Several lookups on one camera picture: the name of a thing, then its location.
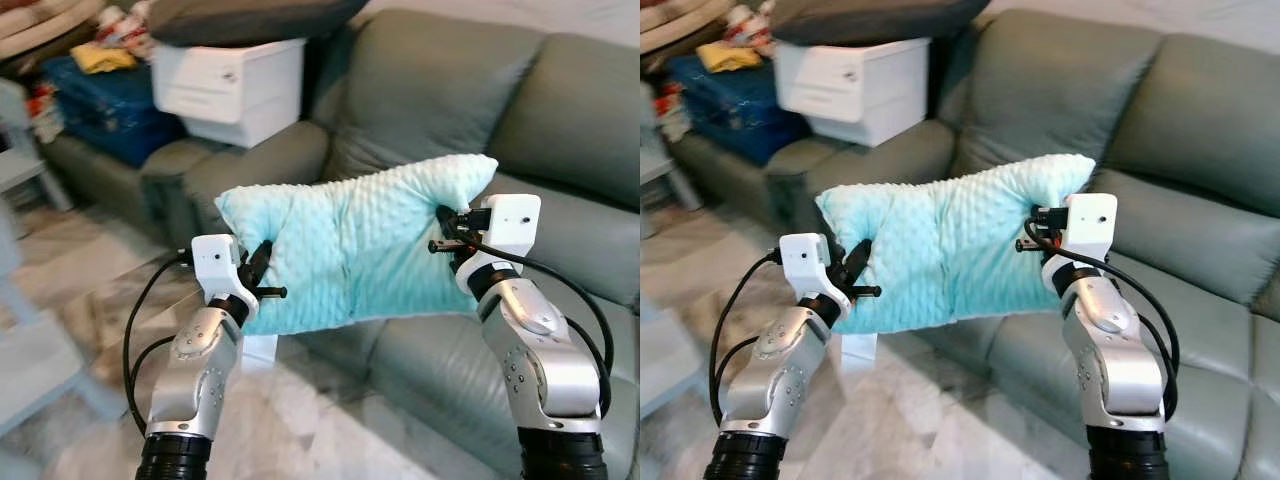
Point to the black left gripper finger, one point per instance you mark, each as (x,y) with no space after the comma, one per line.
(260,262)
(858,262)

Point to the light blue dotted pillow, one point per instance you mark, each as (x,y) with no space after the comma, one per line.
(950,250)
(350,250)

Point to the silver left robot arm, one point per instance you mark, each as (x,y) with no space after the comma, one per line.
(195,370)
(780,370)

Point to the grey green leather sofa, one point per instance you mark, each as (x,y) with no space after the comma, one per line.
(1060,100)
(440,100)

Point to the white plastic storage box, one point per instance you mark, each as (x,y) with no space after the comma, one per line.
(230,90)
(855,90)

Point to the dark blue bag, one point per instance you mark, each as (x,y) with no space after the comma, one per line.
(735,110)
(110,110)

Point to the light blue plastic chair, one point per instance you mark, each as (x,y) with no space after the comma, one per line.
(660,360)
(25,165)
(660,175)
(40,370)

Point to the dark grey cushion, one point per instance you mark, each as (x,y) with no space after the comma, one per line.
(870,20)
(250,20)

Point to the yellow cloth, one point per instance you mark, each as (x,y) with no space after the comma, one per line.
(100,58)
(727,58)

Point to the red white packet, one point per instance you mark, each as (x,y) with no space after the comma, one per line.
(668,110)
(45,110)

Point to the brown folded blanket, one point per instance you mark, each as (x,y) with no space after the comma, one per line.
(675,18)
(40,20)

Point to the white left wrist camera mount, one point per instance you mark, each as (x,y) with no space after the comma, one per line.
(215,260)
(803,260)

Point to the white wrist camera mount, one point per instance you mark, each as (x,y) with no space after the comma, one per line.
(512,225)
(803,260)
(215,260)
(1090,225)

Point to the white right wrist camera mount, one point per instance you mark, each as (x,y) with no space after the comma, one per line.
(1090,225)
(512,225)

